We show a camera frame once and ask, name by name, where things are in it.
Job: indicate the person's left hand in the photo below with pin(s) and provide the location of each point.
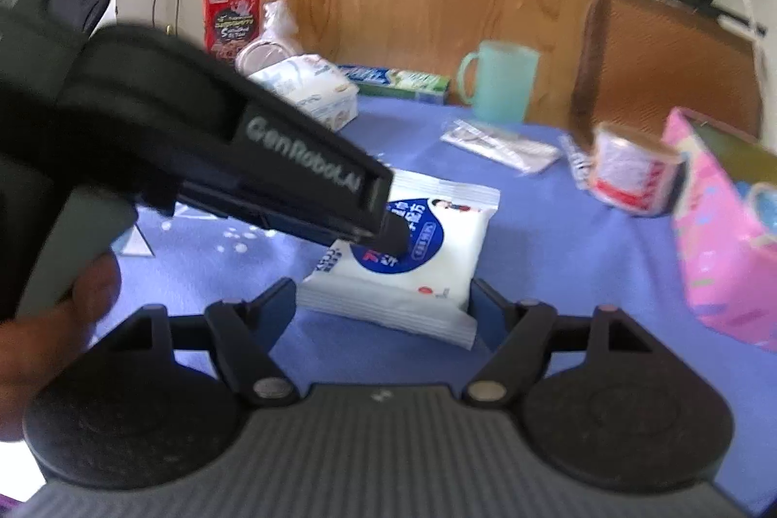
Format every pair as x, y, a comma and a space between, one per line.
54, 336

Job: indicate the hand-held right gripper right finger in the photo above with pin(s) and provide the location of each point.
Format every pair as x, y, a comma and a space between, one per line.
485, 311

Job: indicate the clear plastic bag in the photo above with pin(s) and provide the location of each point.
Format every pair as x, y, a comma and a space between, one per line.
276, 29

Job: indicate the wooden chair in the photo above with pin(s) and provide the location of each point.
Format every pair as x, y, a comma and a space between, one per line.
661, 63

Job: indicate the teal plastic mug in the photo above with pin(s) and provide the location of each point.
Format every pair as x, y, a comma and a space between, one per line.
504, 81

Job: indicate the clear flat plastic packet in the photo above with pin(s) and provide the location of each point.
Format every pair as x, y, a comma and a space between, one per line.
504, 145

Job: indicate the white wet wipes packet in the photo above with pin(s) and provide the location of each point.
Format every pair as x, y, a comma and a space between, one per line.
449, 257

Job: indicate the white tissue pack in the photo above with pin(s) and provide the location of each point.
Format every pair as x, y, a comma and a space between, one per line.
309, 90

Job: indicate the clear tape roll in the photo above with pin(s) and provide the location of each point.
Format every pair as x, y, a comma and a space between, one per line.
762, 211

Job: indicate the red snack box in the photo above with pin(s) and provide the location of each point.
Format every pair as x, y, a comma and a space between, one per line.
230, 17

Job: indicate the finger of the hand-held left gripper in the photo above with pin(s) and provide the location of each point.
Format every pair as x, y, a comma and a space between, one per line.
303, 220

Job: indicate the blue tablecloth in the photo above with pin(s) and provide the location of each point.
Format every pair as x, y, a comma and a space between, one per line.
576, 263

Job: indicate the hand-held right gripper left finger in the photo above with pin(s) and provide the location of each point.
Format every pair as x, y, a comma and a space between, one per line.
282, 305

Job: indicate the green blue toothpaste box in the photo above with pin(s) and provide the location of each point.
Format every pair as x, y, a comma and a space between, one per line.
400, 81

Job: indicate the pink cardboard box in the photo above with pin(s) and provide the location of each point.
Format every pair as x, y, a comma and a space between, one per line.
716, 251

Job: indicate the red white paper cup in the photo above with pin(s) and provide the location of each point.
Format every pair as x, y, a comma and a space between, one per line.
625, 166

